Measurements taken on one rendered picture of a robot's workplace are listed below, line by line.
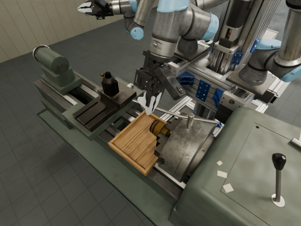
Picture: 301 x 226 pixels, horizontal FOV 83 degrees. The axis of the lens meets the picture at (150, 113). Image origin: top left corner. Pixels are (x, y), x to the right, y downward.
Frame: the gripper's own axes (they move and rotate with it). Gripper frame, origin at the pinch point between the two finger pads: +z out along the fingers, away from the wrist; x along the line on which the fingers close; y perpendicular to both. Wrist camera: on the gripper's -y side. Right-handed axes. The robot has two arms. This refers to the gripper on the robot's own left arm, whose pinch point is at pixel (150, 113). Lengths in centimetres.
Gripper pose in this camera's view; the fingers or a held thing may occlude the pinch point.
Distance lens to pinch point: 60.4
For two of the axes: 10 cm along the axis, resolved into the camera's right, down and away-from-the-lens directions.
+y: -7.8, -4.7, 4.1
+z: -2.3, 8.2, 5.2
